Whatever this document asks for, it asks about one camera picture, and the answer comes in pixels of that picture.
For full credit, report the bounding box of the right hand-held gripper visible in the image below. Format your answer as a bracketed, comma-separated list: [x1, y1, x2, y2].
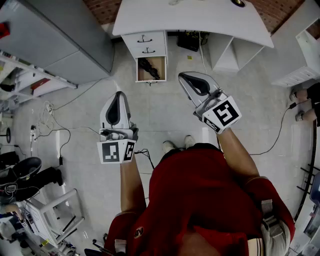
[178, 71, 243, 135]

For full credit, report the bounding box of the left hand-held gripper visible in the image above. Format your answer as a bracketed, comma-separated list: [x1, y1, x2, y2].
[96, 91, 139, 165]

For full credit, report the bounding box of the wooden drawer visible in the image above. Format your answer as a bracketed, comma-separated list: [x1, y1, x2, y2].
[135, 55, 168, 84]

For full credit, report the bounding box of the person's right forearm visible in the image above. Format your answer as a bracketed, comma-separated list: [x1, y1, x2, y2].
[216, 128, 261, 181]

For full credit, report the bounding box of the person's left forearm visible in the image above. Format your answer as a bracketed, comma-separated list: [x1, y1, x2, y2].
[119, 151, 147, 216]

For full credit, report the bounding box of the black box under desk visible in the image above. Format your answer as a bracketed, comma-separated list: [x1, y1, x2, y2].
[177, 30, 210, 53]

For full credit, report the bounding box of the white desk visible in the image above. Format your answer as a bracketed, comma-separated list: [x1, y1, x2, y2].
[111, 0, 275, 84]

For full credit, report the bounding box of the person's right shoe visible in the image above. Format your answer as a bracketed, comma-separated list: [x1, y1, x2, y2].
[184, 134, 197, 150]

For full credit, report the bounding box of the person's shoe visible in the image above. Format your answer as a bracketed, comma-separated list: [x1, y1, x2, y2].
[162, 140, 177, 154]
[184, 134, 197, 150]

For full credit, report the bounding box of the person's left shoe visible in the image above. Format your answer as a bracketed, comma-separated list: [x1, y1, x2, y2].
[162, 140, 177, 154]

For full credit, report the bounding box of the grey metal cabinet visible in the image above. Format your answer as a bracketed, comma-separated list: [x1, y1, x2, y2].
[0, 0, 115, 86]

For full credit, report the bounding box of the white shelving unit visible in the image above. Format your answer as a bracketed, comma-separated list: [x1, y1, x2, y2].
[270, 17, 320, 88]

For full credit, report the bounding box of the person's red shirt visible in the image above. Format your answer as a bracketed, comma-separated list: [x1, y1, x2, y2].
[103, 142, 296, 256]

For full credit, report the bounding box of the white metal stool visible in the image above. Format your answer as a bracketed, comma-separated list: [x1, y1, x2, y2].
[23, 188, 85, 249]

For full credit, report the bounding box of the white hanging cable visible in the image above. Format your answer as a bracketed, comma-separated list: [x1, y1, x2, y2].
[198, 31, 209, 76]

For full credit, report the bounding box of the black cable by feet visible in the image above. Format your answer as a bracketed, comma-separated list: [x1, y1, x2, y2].
[134, 148, 156, 170]

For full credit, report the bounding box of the thin black floor cable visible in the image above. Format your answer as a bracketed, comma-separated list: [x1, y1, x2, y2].
[31, 126, 101, 166]

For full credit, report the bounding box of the white drawer with black handle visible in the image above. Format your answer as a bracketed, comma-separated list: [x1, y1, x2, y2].
[128, 44, 168, 59]
[121, 31, 168, 49]

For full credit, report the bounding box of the white cable bundle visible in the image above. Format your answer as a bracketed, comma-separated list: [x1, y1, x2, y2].
[37, 100, 55, 131]

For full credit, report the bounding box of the white wall shelf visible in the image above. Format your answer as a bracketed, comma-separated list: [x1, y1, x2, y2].
[0, 53, 79, 101]

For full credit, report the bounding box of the black floor cable with plug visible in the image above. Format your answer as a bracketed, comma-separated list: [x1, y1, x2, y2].
[249, 101, 298, 156]

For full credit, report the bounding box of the black metal chair frame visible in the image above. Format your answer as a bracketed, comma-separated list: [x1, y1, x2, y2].
[293, 119, 320, 224]

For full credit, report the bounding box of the grey shoulder strap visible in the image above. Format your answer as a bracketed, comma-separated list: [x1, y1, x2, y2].
[259, 199, 292, 256]

